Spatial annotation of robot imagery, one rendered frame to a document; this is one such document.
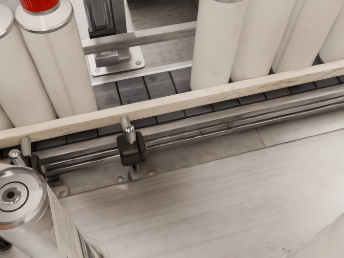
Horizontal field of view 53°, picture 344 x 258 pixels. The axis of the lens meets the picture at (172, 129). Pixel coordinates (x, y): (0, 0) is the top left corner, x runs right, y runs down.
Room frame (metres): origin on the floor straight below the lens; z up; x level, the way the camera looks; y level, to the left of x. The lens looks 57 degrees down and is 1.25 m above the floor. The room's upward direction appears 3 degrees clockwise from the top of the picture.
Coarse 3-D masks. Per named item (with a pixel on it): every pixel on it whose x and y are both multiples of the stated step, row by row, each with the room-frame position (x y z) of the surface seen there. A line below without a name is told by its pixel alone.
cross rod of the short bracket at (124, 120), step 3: (120, 117) 0.23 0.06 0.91; (123, 117) 0.23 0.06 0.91; (126, 117) 0.23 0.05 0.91; (120, 120) 0.23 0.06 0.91; (123, 120) 0.23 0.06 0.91; (126, 120) 0.23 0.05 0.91; (129, 120) 0.23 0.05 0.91; (120, 123) 0.23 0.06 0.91; (123, 123) 0.23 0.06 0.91; (126, 123) 0.23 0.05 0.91; (129, 123) 0.23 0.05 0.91; (123, 126) 0.22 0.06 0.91; (123, 132) 0.21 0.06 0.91
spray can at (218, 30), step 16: (208, 0) 0.29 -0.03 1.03; (224, 0) 0.29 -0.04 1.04; (240, 0) 0.29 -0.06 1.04; (208, 16) 0.29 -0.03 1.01; (224, 16) 0.29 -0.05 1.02; (240, 16) 0.29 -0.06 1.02; (208, 32) 0.29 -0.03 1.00; (224, 32) 0.29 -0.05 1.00; (240, 32) 0.30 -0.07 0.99; (208, 48) 0.29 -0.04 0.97; (224, 48) 0.29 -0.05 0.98; (192, 64) 0.31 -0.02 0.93; (208, 64) 0.29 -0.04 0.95; (224, 64) 0.29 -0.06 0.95; (192, 80) 0.30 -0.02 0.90; (208, 80) 0.29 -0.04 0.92; (224, 80) 0.29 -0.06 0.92
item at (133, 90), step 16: (128, 80) 0.32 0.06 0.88; (144, 80) 0.32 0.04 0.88; (160, 80) 0.32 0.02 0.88; (176, 80) 0.32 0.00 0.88; (320, 80) 0.33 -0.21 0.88; (336, 80) 0.34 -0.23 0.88; (96, 96) 0.29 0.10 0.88; (112, 96) 0.29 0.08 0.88; (128, 96) 0.29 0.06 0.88; (144, 96) 0.29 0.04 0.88; (160, 96) 0.29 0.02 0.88; (256, 96) 0.30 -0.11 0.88; (272, 96) 0.30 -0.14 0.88; (176, 112) 0.27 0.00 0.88; (192, 112) 0.27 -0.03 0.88; (208, 112) 0.27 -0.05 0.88; (96, 128) 0.24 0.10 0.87; (112, 128) 0.24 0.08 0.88; (32, 144) 0.21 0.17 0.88; (48, 144) 0.21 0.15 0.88; (64, 144) 0.21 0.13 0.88
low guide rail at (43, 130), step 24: (288, 72) 0.31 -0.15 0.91; (312, 72) 0.32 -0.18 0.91; (336, 72) 0.33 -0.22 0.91; (168, 96) 0.27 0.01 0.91; (192, 96) 0.27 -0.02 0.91; (216, 96) 0.27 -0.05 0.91; (240, 96) 0.28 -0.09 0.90; (72, 120) 0.22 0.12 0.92; (96, 120) 0.23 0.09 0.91; (0, 144) 0.19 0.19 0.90
